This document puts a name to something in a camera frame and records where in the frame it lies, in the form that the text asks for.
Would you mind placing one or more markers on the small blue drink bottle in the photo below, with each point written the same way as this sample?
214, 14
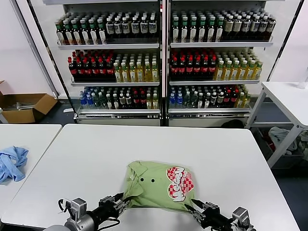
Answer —
179, 101
83, 101
172, 101
89, 101

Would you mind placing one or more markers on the white metal frame table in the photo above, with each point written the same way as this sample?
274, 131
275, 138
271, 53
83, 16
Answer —
284, 101

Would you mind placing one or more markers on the open cardboard box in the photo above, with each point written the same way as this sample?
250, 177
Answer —
43, 103

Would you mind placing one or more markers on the crumpled light blue cloth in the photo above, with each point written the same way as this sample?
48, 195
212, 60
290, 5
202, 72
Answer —
13, 163

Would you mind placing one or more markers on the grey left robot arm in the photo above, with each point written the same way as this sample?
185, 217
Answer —
81, 223

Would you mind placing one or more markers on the white paper scrap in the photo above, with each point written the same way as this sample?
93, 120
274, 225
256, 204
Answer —
68, 110

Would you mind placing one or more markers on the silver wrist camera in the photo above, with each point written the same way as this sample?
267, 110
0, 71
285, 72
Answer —
77, 208
240, 215

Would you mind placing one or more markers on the silver metal parts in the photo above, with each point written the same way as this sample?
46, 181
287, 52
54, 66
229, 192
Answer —
21, 106

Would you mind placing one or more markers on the small dark bottle white label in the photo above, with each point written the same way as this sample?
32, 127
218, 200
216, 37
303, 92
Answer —
122, 102
220, 98
207, 101
200, 102
116, 103
213, 98
109, 103
128, 102

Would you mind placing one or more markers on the dark plastic storage bin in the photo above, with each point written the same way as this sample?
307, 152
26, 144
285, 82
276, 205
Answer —
288, 163

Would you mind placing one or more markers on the dark bottle green cap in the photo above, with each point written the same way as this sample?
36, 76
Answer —
77, 34
211, 32
102, 34
85, 34
60, 34
219, 32
184, 32
193, 32
175, 32
94, 34
202, 32
69, 34

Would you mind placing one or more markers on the cola bottle red cap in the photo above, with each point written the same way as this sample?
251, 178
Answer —
110, 71
189, 69
80, 71
95, 71
103, 71
197, 69
174, 69
212, 69
72, 71
204, 69
182, 69
87, 71

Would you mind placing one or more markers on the grey crumpled garment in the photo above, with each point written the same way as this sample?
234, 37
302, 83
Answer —
276, 134

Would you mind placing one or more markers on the small clear water bottle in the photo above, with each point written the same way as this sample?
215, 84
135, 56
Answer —
193, 101
96, 102
102, 102
186, 101

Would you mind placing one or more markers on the small yellow drink bottle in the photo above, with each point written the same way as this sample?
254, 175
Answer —
149, 103
155, 103
246, 102
239, 102

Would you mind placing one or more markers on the green polo shirt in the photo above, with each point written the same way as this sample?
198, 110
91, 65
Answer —
156, 190

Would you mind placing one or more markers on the small cola bottle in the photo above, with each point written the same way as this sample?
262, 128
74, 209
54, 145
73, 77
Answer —
227, 97
136, 101
143, 101
233, 97

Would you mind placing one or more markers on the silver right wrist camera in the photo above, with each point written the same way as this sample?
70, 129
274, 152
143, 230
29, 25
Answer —
240, 215

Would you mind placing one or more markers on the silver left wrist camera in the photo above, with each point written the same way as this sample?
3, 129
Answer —
77, 208

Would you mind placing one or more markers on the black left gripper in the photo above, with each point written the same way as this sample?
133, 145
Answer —
106, 211

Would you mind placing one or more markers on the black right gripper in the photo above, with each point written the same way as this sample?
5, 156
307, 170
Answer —
214, 219

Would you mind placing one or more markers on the pale crumpled garment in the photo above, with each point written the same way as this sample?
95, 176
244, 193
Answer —
303, 146

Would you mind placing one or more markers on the glass cooler door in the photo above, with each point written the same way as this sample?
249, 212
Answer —
41, 48
292, 36

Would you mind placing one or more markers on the black bag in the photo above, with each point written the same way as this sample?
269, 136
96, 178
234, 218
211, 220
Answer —
232, 124

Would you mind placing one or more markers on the white beverage display shelf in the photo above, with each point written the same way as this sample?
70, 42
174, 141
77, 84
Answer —
108, 47
216, 45

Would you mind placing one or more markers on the dark bottle beige label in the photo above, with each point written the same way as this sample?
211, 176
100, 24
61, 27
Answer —
237, 25
229, 26

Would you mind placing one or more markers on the dark tea bottle blue label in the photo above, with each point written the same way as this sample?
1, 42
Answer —
135, 28
144, 28
118, 29
262, 25
246, 25
110, 29
125, 28
152, 27
271, 24
254, 25

